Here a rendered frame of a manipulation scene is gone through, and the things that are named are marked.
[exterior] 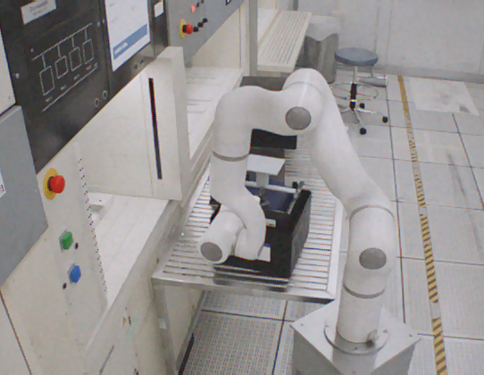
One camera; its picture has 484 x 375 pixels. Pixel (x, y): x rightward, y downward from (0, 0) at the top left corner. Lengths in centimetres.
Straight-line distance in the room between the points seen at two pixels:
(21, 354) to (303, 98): 81
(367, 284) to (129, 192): 99
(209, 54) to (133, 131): 146
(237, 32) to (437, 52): 318
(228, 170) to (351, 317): 54
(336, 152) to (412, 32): 470
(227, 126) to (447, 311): 194
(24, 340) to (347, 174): 80
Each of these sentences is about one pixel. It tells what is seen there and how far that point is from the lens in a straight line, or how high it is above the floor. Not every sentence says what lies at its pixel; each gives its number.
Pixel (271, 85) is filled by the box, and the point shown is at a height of 101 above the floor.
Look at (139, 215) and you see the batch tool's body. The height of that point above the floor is 87.
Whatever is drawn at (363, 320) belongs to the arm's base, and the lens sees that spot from 152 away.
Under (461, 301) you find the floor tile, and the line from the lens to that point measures 300.
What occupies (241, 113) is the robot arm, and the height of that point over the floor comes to 144.
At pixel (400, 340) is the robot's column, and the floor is 76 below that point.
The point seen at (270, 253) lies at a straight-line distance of 175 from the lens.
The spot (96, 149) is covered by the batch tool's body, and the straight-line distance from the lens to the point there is 199.
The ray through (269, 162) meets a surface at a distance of 175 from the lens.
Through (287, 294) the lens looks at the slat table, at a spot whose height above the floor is 76.
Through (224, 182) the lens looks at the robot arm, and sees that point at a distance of 132.
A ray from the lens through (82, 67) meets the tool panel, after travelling 130.
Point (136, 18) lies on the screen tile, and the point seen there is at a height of 156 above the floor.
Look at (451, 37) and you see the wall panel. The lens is 595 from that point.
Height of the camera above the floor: 193
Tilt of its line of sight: 34 degrees down
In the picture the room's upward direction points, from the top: straight up
